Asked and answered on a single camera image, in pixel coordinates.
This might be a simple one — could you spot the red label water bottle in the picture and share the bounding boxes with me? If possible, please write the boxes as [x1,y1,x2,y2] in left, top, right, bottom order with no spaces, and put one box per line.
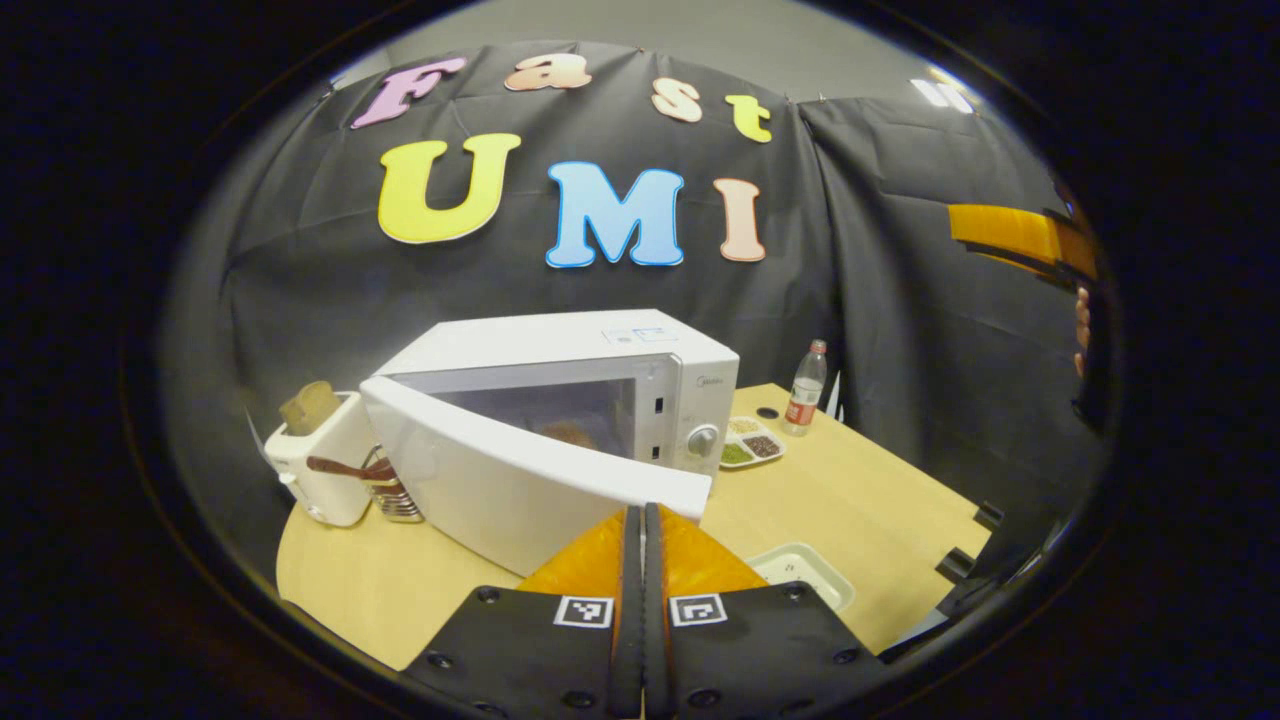
[782,339,829,437]

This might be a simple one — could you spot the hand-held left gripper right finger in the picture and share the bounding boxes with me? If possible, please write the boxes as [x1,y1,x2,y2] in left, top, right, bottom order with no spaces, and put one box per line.
[645,502,893,720]

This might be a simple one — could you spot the metal utensil holder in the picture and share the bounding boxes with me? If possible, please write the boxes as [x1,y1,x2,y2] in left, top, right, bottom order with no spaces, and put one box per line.
[365,447,426,524]

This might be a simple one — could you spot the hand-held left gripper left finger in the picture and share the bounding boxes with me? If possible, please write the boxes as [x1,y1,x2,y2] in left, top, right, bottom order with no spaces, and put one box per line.
[398,505,644,720]

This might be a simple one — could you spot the ceiling light panel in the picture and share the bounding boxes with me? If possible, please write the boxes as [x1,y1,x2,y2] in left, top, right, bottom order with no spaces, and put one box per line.
[909,77,974,115]

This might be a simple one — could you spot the brown wooden spoon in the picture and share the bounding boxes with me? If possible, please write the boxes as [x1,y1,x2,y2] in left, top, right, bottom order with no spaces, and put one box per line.
[306,455,397,484]

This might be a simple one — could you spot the pale green tray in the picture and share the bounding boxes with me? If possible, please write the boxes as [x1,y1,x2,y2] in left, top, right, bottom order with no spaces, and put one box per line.
[745,543,858,615]

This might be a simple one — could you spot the brown toast slice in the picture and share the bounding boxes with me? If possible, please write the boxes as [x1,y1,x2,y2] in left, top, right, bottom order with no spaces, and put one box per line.
[279,381,343,437]

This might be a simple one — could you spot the white microwave oven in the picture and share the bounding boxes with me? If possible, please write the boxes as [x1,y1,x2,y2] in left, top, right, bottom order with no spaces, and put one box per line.
[360,309,741,578]

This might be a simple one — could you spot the white toaster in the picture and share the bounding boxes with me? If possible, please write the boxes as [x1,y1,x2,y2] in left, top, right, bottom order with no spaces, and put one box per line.
[263,390,379,528]

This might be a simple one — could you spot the divided dish of beans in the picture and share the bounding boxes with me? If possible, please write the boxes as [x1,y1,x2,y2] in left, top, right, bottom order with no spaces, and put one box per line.
[719,415,788,470]

